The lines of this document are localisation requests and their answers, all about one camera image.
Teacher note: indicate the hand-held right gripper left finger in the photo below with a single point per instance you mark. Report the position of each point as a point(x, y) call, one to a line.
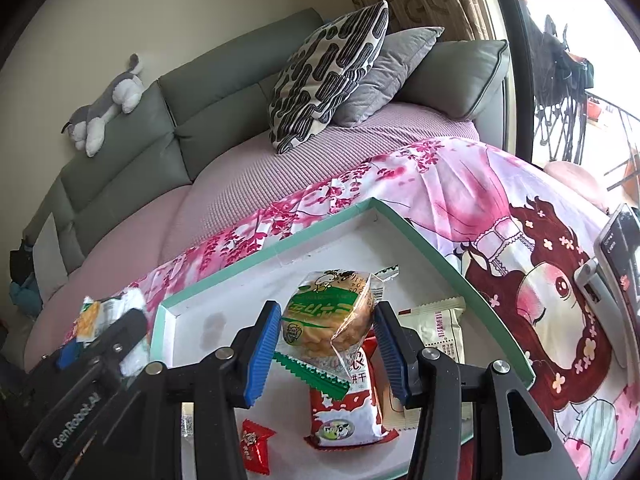
point(262, 355)

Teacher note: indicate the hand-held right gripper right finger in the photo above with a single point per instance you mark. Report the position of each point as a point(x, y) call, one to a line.
point(392, 355)

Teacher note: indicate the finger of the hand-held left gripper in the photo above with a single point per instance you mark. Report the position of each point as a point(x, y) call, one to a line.
point(67, 357)
point(120, 342)

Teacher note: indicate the white snack packet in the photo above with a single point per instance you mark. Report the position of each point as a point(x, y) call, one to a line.
point(435, 325)

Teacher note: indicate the teal cardboard box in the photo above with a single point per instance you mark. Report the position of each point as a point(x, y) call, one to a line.
point(260, 285)

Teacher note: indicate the green label cake packet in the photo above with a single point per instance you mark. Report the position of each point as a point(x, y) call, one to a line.
point(325, 320)

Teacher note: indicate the red white biscuit packet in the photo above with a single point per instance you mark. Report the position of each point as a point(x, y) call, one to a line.
point(345, 410)

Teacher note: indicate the small red candy packet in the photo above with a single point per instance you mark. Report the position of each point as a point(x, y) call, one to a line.
point(257, 442)

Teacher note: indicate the teal cloth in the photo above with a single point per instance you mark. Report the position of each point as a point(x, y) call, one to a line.
point(27, 297)

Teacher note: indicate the black cloth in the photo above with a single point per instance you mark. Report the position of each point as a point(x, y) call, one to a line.
point(21, 265)

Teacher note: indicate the light grey cushion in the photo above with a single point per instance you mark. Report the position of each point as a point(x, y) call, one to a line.
point(47, 255)

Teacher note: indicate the pink sofa cover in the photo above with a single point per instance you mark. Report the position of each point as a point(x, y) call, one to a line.
point(225, 200)

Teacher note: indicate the printed pink blanket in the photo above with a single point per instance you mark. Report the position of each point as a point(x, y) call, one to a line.
point(475, 195)

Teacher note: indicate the smartphone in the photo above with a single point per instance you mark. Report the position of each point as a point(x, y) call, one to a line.
point(622, 280)

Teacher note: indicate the grey white plush toy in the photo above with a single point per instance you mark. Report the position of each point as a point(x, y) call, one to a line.
point(120, 92)

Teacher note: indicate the pink stool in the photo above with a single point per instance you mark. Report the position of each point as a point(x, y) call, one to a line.
point(575, 180)

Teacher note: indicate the grey sofa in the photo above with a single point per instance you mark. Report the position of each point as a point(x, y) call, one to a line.
point(210, 95)

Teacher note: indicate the grey pillow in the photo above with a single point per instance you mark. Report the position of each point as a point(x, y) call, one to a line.
point(390, 70)

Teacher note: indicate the black white patterned pillow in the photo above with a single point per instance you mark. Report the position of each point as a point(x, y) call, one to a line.
point(325, 70)

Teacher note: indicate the black balcony railing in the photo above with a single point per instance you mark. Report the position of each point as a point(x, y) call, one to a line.
point(612, 120)

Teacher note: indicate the dark hanging clothes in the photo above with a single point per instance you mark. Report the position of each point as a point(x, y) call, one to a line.
point(555, 70)

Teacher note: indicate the black door frame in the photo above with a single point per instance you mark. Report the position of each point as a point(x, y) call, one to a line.
point(515, 60)

